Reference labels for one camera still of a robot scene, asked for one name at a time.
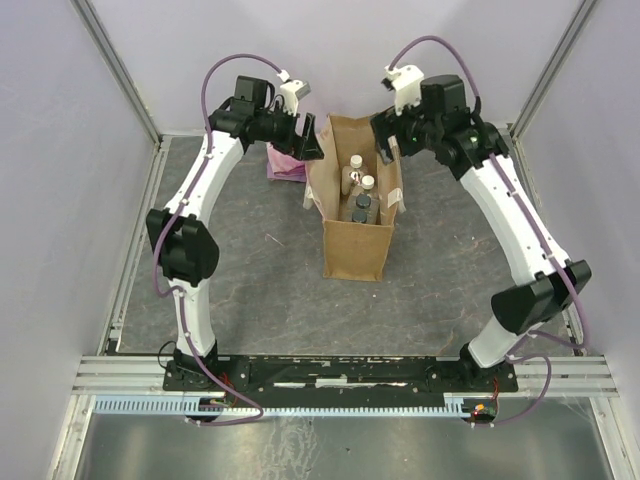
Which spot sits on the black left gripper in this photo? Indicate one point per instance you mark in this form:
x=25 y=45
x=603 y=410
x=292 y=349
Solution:
x=309 y=148

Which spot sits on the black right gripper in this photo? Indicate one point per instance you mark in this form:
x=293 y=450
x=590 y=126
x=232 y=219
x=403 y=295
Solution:
x=388 y=123

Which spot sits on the square glass bottle yellow label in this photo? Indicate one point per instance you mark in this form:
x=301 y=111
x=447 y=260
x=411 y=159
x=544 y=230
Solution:
x=363 y=201

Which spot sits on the square glass bottle black label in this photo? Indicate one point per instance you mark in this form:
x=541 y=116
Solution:
x=360 y=216

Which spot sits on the beige canvas tote bag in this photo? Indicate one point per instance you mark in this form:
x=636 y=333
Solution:
x=352 y=251

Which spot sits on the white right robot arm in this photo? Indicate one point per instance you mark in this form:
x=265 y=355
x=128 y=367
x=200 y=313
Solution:
x=432 y=114

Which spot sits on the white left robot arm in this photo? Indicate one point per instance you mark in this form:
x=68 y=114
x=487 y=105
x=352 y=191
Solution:
x=182 y=245

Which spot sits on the pink printed tissue pack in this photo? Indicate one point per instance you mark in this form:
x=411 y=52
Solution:
x=284 y=167

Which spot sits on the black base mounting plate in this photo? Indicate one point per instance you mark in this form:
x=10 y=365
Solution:
x=311 y=380

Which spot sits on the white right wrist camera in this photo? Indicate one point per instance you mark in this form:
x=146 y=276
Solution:
x=405 y=82

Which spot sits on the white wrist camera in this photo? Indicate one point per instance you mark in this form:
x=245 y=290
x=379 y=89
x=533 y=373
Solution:
x=405 y=82
x=292 y=92

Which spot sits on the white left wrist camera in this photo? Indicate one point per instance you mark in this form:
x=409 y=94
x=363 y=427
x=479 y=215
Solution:
x=292 y=92

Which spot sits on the aluminium frame post right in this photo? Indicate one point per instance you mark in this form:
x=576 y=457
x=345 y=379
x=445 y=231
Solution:
x=567 y=41

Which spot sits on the aluminium frame post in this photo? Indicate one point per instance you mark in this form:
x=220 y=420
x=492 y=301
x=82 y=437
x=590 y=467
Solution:
x=567 y=41
x=89 y=17

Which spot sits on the aluminium frame post left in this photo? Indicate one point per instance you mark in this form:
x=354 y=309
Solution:
x=89 y=17

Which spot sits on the aluminium frame rail front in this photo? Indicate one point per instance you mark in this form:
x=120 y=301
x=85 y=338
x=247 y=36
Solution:
x=561 y=376

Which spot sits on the light blue cable duct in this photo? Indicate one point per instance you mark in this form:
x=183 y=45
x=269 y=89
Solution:
x=205 y=407

